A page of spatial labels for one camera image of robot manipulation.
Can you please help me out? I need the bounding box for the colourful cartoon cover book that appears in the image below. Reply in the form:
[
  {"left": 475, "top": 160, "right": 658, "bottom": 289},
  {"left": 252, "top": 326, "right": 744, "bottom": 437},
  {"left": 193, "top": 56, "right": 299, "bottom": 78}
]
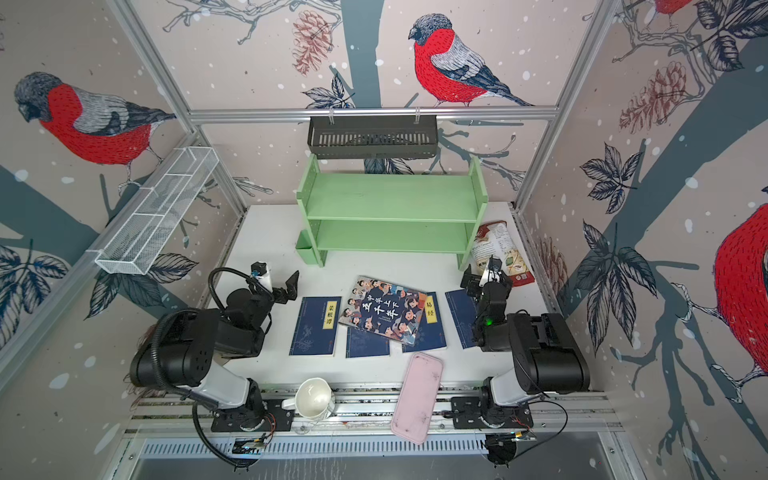
[{"left": 339, "top": 276, "right": 436, "bottom": 347}]

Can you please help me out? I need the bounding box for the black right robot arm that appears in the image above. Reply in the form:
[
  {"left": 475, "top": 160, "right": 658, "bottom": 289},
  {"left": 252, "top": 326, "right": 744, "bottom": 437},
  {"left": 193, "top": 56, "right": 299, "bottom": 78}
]
[{"left": 460, "top": 268, "right": 591, "bottom": 428}]

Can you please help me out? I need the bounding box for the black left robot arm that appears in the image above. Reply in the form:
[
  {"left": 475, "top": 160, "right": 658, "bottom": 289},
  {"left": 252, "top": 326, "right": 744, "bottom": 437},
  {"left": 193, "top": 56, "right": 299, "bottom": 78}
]
[{"left": 129, "top": 262, "right": 300, "bottom": 433}]

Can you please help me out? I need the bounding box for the blue book far right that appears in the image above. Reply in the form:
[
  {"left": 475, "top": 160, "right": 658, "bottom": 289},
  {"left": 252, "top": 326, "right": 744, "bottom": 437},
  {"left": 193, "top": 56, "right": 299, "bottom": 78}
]
[{"left": 445, "top": 290, "right": 477, "bottom": 349}]

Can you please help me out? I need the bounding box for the snack bag red white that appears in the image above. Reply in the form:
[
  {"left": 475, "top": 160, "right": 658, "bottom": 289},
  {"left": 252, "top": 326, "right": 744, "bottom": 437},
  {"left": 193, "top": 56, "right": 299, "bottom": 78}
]
[{"left": 470, "top": 220, "right": 535, "bottom": 287}]

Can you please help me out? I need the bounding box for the blue book far left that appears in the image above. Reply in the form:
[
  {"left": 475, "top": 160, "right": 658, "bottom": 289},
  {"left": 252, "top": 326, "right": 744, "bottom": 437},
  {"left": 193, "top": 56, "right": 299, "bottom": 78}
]
[{"left": 289, "top": 297, "right": 341, "bottom": 356}]

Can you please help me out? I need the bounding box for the green wooden shelf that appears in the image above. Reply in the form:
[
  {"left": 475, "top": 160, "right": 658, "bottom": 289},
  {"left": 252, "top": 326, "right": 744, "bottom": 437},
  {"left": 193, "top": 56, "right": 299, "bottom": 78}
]
[{"left": 296, "top": 156, "right": 489, "bottom": 270}]

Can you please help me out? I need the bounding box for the white ceramic mug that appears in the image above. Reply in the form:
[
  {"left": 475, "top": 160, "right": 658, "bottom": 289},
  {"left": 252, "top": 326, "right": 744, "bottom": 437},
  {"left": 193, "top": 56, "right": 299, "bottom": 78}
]
[{"left": 281, "top": 378, "right": 335, "bottom": 422}]

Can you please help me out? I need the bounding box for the pink rectangular tray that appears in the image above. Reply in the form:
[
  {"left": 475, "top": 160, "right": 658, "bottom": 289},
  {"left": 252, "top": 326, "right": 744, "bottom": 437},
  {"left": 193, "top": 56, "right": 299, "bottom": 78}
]
[{"left": 390, "top": 353, "right": 444, "bottom": 445}]

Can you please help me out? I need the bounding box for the black hanging basket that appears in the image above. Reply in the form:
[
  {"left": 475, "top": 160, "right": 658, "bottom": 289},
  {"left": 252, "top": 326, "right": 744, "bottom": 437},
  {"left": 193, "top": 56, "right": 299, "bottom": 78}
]
[{"left": 307, "top": 115, "right": 439, "bottom": 159}]

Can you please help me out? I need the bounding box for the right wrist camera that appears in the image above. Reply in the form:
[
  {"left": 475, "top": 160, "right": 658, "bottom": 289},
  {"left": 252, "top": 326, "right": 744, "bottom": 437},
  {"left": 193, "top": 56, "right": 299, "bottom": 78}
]
[{"left": 479, "top": 256, "right": 507, "bottom": 286}]

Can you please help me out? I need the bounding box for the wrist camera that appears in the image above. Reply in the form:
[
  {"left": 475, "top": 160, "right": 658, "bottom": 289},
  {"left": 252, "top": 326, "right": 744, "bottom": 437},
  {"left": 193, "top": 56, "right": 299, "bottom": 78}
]
[
  {"left": 479, "top": 256, "right": 507, "bottom": 286},
  {"left": 251, "top": 262, "right": 273, "bottom": 292}
]

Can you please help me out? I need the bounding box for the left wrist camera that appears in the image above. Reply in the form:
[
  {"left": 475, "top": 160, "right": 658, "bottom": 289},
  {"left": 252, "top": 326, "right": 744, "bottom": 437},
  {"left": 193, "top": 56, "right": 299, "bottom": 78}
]
[{"left": 251, "top": 262, "right": 273, "bottom": 292}]

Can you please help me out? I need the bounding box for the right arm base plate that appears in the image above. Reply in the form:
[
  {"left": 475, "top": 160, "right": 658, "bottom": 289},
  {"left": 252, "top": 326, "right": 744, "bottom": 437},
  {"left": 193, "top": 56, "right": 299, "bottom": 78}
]
[{"left": 449, "top": 396, "right": 533, "bottom": 430}]

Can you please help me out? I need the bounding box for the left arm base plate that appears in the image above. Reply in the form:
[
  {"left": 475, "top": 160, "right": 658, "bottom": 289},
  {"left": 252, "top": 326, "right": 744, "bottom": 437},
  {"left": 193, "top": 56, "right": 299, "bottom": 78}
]
[{"left": 211, "top": 399, "right": 295, "bottom": 433}]

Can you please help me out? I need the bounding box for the white wire mesh basket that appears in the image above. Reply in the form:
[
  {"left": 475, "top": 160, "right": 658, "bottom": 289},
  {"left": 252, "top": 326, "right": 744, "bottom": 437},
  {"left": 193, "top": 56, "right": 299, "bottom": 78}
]
[{"left": 95, "top": 146, "right": 219, "bottom": 275}]

